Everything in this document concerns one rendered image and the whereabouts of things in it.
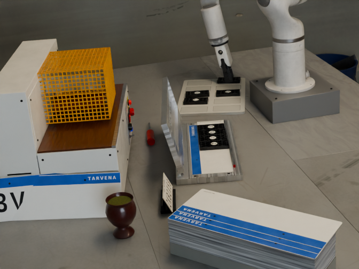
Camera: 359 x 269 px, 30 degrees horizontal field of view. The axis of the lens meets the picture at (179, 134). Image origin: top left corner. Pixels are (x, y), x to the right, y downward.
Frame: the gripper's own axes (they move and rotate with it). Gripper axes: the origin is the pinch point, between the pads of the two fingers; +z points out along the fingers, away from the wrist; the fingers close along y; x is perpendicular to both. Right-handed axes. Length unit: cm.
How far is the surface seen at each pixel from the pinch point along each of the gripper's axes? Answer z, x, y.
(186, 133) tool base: -1, 10, -59
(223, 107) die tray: 2.5, 0.3, -30.6
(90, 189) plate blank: -11, 29, -111
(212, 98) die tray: 1.4, 5.5, -20.3
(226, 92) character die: 1.4, -0.2, -16.3
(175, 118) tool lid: -8, 12, -61
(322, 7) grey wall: 27, -43, 190
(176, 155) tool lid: -8, 6, -93
